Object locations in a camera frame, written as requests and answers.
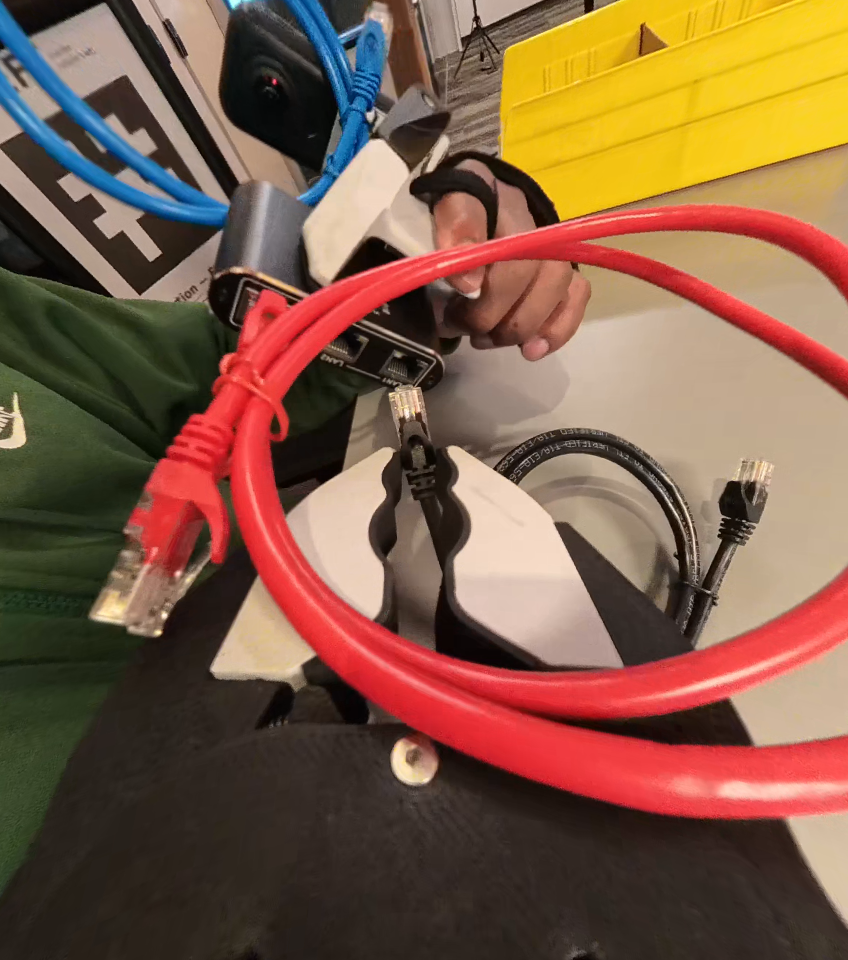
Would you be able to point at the person's left hand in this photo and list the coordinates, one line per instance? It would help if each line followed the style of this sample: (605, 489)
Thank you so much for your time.
(522, 293)

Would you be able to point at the black tripod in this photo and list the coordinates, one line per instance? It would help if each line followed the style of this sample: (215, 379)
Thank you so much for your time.
(477, 38)

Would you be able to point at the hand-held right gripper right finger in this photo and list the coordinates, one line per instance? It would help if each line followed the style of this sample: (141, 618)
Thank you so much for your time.
(522, 578)

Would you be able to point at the yellow plastic bin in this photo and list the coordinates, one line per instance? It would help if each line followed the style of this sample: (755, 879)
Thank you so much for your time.
(694, 105)

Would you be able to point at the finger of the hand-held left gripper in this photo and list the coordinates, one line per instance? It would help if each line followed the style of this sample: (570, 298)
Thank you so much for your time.
(372, 210)

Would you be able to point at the black ethernet adapter hub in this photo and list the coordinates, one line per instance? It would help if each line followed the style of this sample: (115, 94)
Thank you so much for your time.
(327, 327)

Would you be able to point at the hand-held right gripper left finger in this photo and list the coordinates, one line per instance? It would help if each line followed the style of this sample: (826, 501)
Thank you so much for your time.
(342, 540)

